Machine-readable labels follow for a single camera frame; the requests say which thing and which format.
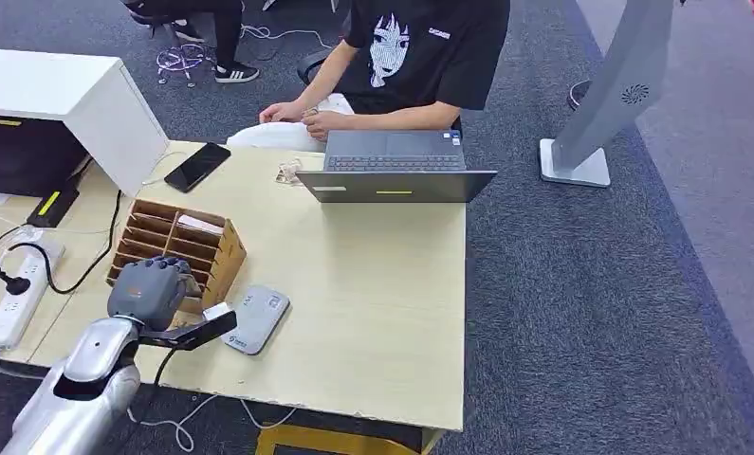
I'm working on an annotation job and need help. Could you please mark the person's left hand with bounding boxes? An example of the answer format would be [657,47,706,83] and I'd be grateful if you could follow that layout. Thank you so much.
[302,109,347,143]

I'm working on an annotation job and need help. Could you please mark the person's right hand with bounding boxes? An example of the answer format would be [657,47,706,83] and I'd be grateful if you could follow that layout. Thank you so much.
[258,100,307,125]

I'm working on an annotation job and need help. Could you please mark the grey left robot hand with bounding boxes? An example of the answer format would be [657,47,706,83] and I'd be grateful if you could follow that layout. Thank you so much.
[106,255,194,334]

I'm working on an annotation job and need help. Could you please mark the black office chair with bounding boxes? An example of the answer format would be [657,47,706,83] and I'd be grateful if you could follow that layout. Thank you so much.
[296,48,335,86]

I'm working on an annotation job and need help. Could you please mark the small gold card packet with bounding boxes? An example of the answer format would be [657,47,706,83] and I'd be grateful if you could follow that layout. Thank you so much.
[274,157,304,187]

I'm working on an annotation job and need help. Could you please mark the wooden card box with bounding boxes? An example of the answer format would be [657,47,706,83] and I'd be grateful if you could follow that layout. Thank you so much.
[104,198,248,316]

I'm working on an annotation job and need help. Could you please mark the white pink card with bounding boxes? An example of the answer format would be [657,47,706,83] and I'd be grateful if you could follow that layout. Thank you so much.
[176,213,226,237]

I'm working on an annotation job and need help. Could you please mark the person in black trousers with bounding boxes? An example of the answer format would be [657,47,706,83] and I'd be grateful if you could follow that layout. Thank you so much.
[121,0,261,84]

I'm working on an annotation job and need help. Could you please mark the grey laptop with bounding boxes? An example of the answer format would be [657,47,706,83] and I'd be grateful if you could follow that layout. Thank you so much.
[296,130,498,204]

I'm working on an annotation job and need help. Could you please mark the black smartphone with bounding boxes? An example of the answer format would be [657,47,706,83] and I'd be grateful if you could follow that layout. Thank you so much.
[163,142,232,194]

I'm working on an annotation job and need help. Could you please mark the chrome base stool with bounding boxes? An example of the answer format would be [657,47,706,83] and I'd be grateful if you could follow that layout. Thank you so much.
[155,18,217,88]

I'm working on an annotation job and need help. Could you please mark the flat black device yellow strip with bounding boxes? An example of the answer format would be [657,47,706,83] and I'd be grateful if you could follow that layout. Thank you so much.
[26,180,82,229]

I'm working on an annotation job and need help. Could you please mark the person in black shirt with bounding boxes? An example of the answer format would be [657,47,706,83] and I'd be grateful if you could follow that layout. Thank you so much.
[225,0,511,154]

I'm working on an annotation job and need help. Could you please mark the white power strip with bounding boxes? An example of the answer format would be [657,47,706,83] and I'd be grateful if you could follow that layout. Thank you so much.
[0,235,66,352]

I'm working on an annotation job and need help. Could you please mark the black plug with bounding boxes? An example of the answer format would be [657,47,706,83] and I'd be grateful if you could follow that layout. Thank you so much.
[0,266,32,297]

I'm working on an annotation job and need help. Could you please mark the white cabinet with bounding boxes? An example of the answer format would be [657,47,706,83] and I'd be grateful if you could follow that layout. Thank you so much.
[0,46,171,198]

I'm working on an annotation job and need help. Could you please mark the black box with yellow label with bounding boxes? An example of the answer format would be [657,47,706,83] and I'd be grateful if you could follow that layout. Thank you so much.
[0,113,92,198]

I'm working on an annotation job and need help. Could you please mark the black round base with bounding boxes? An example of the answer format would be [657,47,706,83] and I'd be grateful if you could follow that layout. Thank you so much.
[566,80,596,112]

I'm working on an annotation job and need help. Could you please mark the grey stand with white base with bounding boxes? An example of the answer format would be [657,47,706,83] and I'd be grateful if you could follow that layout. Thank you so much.
[538,0,677,189]

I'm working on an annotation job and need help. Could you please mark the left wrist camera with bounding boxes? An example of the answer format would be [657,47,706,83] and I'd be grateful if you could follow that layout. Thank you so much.
[138,301,239,353]

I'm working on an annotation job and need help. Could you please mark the thick black cable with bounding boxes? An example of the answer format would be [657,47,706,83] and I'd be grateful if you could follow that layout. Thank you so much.
[7,188,124,297]

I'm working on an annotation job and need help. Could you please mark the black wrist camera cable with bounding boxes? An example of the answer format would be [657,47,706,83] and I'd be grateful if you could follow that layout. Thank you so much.
[117,347,179,455]

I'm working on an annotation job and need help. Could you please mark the white floor cable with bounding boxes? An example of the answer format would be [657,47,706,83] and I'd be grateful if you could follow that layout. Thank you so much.
[241,22,334,51]

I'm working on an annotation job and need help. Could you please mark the thin white cable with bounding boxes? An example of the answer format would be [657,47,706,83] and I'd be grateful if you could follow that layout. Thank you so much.
[139,150,188,187]

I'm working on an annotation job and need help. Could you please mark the white power strip cable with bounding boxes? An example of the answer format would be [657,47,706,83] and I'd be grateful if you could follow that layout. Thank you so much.
[0,348,297,455]

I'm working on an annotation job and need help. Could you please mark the yellow wooden frame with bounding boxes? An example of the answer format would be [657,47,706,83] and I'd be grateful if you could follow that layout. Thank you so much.
[255,425,445,455]

